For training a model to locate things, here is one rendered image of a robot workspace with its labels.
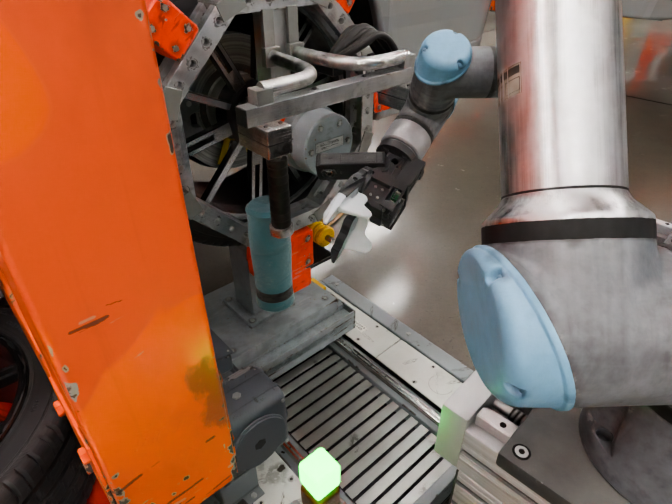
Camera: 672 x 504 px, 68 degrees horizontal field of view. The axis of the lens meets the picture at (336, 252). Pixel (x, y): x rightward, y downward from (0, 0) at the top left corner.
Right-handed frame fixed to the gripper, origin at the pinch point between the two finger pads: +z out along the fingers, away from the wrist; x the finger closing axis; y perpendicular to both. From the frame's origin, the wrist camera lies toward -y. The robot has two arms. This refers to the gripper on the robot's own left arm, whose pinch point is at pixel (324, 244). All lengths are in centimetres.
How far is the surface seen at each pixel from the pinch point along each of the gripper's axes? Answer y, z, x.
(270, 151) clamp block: -14.7, -8.0, -4.3
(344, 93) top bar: -12.6, -26.9, 0.5
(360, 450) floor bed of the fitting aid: 18, 23, 71
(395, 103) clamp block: -7.4, -37.1, 11.2
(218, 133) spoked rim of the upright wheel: -39.8, -16.6, 17.8
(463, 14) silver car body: -16, -96, 39
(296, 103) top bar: -16.2, -17.9, -4.5
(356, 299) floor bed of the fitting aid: -10, -20, 101
